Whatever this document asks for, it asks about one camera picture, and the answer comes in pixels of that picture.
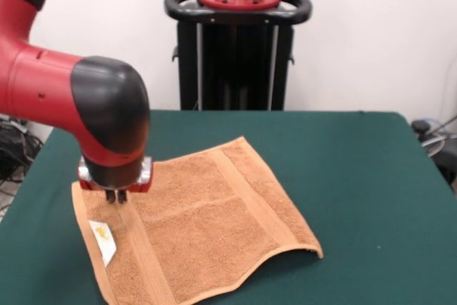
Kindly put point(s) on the dark green table cloth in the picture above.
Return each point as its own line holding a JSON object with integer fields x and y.
{"x": 357, "y": 194}

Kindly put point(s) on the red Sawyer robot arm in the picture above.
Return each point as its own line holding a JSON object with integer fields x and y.
{"x": 89, "y": 105}

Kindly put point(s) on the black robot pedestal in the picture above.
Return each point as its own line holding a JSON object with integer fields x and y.
{"x": 235, "y": 62}

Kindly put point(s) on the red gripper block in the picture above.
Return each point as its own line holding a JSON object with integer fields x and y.
{"x": 146, "y": 176}

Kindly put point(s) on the tan terry towel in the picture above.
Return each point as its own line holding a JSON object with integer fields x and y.
{"x": 214, "y": 212}

